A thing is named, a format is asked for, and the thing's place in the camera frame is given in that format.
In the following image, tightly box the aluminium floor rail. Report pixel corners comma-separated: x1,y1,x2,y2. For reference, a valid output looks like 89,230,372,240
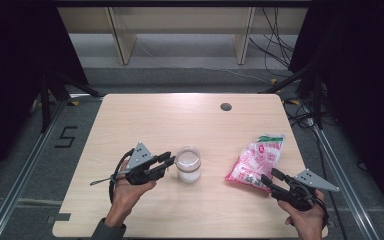
312,125,383,240
0,99,68,240

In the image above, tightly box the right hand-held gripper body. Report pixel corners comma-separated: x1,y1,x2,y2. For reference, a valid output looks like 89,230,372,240
272,168,341,212

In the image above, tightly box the black tape patch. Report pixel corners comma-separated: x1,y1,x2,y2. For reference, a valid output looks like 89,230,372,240
46,212,72,224

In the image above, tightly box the thin white floor cable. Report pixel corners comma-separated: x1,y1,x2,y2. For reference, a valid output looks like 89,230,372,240
176,64,271,84

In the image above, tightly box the bundle of black cables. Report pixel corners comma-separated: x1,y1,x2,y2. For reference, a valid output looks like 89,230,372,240
248,6,302,80

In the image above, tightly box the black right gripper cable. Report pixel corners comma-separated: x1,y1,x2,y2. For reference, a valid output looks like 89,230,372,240
313,191,331,230

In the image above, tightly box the tangle of floor cables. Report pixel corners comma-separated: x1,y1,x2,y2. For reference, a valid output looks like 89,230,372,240
282,96,318,130

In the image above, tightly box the beige wooden desk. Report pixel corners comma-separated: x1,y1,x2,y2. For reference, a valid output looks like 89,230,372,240
55,5,311,66

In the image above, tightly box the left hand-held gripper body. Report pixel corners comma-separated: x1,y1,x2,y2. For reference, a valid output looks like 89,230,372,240
124,142,160,186

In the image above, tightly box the person's right hand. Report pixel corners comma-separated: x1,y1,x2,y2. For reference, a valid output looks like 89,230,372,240
277,190,326,235

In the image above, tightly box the black curtain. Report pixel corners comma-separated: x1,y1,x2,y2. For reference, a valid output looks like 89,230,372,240
289,0,384,229
0,0,90,189

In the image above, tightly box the grey cable tie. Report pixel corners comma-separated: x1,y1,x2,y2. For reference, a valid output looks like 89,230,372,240
89,170,129,187

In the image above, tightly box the person's left hand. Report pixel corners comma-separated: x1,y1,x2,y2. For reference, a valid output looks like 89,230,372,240
105,160,157,224

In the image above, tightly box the pink white plastic bag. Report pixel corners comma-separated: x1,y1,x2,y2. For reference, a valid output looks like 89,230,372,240
224,133,286,194

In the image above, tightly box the clear glass jar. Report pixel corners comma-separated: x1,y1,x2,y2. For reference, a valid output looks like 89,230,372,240
174,145,203,185

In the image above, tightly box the black metal stand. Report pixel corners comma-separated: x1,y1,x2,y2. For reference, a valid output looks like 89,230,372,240
259,63,328,130
39,68,105,134

